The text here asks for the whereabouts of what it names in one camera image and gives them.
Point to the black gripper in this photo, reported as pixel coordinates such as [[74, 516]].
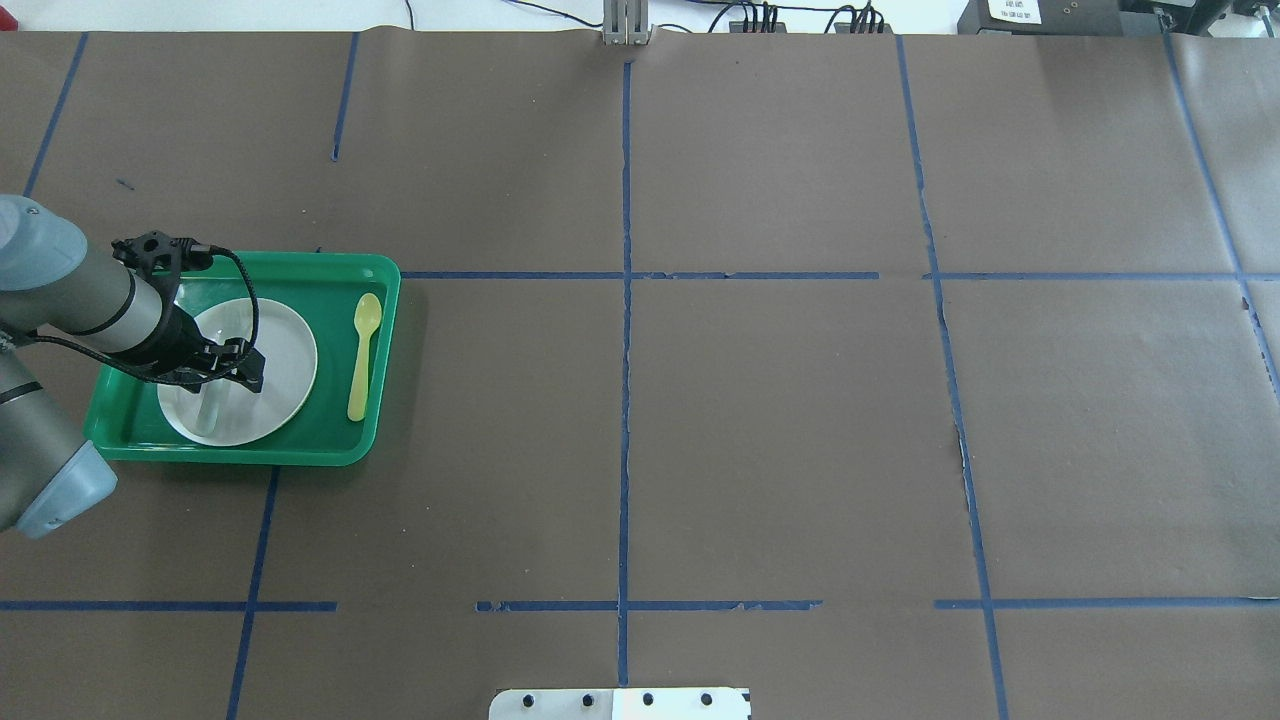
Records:
[[176, 342]]

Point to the pale green plastic fork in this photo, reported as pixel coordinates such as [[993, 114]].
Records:
[[212, 399]]

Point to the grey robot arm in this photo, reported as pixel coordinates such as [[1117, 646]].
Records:
[[116, 308]]

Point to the white round plate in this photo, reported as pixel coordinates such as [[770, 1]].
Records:
[[290, 351]]

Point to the yellow plastic spoon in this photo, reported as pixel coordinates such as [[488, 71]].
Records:
[[366, 321]]

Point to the green plastic tray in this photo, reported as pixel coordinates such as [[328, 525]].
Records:
[[126, 422]]

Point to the black power strip right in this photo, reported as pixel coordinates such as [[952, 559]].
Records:
[[864, 19]]

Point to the black electronics box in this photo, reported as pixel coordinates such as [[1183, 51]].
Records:
[[1052, 18]]

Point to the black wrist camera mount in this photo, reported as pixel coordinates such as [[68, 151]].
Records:
[[156, 252]]

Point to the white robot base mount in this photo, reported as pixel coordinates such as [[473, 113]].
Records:
[[623, 703]]

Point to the aluminium profile post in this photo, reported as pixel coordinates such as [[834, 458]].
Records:
[[626, 23]]

